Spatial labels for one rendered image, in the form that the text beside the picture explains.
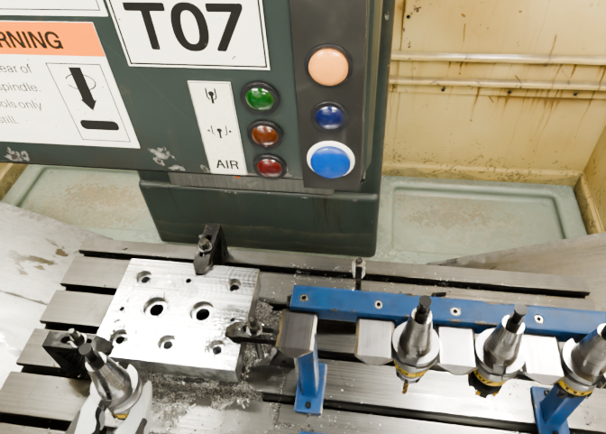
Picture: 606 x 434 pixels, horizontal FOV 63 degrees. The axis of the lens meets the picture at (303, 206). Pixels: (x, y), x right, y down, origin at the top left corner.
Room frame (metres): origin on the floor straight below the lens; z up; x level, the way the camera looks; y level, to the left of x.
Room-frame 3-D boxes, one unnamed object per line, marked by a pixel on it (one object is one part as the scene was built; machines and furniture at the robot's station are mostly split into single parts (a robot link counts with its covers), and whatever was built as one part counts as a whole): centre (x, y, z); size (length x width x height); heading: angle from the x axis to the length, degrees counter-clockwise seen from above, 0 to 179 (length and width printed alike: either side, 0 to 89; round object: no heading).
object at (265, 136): (0.29, 0.02, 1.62); 0.02 x 0.01 x 0.02; 79
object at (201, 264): (0.70, 0.22, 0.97); 0.13 x 0.03 x 0.15; 169
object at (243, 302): (0.55, 0.27, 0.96); 0.29 x 0.23 x 0.05; 79
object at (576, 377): (0.28, -0.35, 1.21); 0.06 x 0.06 x 0.03
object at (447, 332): (0.31, -0.19, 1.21); 0.07 x 0.05 x 0.01; 169
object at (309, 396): (0.41, 0.01, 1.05); 0.10 x 0.05 x 0.30; 169
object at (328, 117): (0.28, -0.02, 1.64); 0.02 x 0.01 x 0.02; 79
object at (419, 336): (0.32, -0.14, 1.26); 0.04 x 0.04 x 0.07
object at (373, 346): (0.33, -0.08, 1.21); 0.07 x 0.05 x 0.01; 169
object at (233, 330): (0.48, 0.10, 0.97); 0.13 x 0.03 x 0.15; 79
